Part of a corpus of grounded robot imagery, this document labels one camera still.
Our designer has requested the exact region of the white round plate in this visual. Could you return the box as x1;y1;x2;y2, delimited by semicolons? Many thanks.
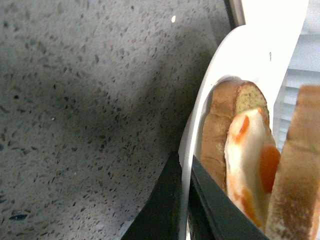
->
178;22;304;240

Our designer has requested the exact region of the fried egg filling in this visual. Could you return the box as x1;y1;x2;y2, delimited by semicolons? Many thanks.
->
224;107;281;231

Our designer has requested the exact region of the bread slice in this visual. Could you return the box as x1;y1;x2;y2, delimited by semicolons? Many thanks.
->
265;85;320;240
200;80;271;192

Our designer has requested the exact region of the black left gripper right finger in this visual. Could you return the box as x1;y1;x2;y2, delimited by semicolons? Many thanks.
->
188;157;267;240

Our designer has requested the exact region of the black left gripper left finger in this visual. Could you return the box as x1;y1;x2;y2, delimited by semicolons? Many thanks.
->
122;152;182;240

